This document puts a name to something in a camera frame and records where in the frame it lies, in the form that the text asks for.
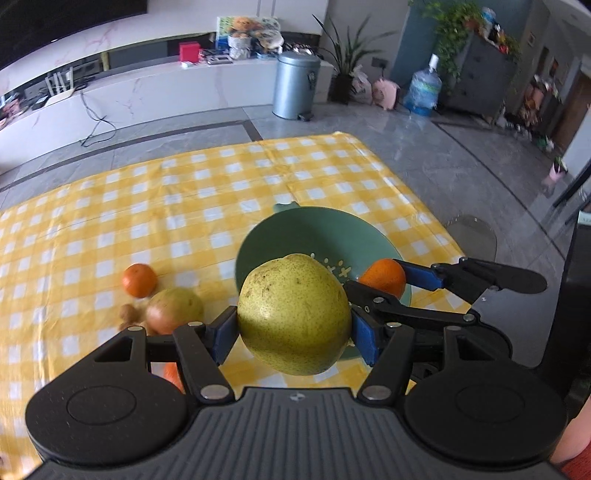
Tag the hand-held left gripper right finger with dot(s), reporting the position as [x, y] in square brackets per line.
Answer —
[368, 339]

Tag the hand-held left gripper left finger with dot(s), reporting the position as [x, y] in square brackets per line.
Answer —
[226, 333]

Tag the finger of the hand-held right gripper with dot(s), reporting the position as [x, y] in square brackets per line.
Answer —
[421, 277]
[369, 297]

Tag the small orange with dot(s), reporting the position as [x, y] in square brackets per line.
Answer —
[385, 277]

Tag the red-yellow mango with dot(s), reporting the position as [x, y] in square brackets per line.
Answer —
[178, 309]

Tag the yellow-green pear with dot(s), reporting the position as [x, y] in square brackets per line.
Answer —
[295, 314]

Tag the green colander bowl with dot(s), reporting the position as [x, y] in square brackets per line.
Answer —
[323, 230]

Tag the person's right forearm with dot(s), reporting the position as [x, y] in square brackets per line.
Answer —
[575, 438]

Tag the clear glass chair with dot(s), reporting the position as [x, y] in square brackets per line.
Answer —
[473, 233]

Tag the brown kiwi fruit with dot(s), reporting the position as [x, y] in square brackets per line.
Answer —
[129, 314]

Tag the round orange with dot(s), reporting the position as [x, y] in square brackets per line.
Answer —
[138, 279]

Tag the yellow checked tablecloth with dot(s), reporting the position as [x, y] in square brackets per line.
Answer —
[184, 194]

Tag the blue water jug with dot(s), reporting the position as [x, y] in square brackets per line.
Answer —
[424, 90]

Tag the pink pig toy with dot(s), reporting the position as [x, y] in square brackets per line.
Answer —
[385, 92]

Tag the white plastic bag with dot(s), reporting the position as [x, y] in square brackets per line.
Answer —
[362, 85]

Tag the grey drawer cabinet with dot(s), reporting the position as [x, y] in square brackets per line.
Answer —
[480, 78]

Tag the silver pedal trash can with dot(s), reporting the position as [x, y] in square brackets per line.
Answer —
[295, 85]

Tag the potted long-leaf plant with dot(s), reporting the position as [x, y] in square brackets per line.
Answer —
[344, 60]

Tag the white marble media console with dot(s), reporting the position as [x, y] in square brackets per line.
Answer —
[161, 97]

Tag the trailing ivy plant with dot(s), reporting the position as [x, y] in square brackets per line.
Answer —
[450, 27]

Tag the red box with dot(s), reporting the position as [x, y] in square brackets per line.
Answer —
[190, 51]

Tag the teddy bear gift basket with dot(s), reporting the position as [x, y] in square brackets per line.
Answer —
[265, 27]

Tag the teddy bear bouquet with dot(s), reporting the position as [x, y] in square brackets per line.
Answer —
[240, 34]

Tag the white router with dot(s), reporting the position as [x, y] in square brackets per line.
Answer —
[57, 90]

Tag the black television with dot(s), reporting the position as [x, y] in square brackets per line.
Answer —
[69, 23]

